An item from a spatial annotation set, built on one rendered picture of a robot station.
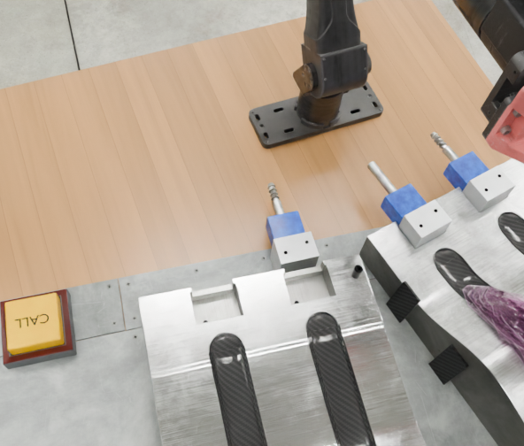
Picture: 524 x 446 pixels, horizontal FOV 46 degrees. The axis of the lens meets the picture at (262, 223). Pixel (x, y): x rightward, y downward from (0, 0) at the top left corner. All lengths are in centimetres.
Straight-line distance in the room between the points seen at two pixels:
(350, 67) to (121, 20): 151
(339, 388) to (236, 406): 11
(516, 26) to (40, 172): 65
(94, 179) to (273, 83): 31
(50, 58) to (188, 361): 162
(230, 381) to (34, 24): 179
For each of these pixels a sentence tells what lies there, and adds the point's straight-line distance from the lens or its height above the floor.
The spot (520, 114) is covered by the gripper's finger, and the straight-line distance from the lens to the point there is 47.
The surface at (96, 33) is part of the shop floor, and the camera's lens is 223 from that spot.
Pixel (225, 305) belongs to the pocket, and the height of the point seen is 86.
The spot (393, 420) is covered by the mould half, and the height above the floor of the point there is 88.
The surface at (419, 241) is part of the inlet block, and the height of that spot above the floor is 87.
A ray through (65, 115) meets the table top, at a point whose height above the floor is 80.
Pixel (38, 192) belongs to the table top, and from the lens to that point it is 90.
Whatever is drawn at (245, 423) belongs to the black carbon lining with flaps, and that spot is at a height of 88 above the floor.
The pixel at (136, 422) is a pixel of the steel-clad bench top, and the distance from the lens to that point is 75.
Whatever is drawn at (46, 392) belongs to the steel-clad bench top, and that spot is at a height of 80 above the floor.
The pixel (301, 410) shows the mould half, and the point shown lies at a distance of 67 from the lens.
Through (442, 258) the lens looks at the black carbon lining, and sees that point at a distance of 81.
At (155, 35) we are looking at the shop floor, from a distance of 220.
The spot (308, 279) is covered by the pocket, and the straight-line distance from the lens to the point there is 74.
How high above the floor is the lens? 153
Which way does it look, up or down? 61 degrees down
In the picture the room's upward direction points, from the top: 8 degrees clockwise
